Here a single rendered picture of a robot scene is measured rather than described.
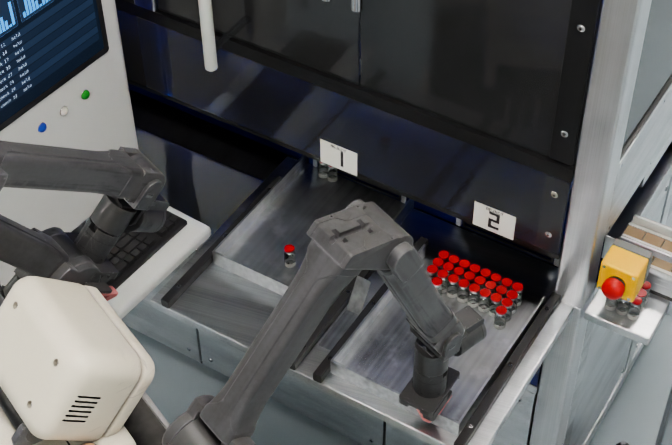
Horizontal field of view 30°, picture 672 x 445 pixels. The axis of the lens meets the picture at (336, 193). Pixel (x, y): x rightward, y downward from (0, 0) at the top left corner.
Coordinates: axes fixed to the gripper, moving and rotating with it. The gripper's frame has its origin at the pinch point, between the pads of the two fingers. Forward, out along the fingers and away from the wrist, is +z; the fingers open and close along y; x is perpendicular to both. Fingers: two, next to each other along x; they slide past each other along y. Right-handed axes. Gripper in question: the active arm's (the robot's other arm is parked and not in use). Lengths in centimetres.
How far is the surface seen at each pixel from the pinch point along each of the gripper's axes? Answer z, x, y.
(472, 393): 1.8, -3.7, 10.0
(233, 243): 2, 54, 18
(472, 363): 1.8, -0.6, 16.0
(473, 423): 0.1, -7.3, 3.2
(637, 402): 89, -16, 93
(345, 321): 1.8, 24.2, 12.5
